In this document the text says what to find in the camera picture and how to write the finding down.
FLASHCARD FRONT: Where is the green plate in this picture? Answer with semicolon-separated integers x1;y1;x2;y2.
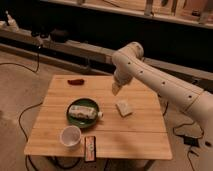
66;98;103;129

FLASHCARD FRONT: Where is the black floor cable left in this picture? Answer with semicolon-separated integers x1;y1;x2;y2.
17;101;44;171

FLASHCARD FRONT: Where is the white spray bottle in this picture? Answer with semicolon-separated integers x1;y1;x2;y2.
6;11;19;31

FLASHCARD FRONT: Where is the black power adapter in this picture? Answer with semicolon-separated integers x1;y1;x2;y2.
183;136;199;147

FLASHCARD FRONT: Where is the white plastic bottle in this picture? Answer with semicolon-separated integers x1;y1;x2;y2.
68;105;103;119

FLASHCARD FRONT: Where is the beige sponge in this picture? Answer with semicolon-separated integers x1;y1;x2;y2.
116;100;133;117

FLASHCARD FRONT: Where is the white paper cup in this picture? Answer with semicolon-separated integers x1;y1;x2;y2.
60;125;81;148

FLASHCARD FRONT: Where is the red candy bar box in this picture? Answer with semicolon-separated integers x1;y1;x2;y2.
84;136;96;162

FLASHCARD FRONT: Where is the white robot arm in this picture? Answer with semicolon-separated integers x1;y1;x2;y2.
112;42;213;128

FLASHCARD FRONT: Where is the black box on ledge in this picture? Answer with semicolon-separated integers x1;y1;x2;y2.
50;29;69;43

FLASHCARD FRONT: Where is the wooden table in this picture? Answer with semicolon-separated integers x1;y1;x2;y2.
24;75;172;160

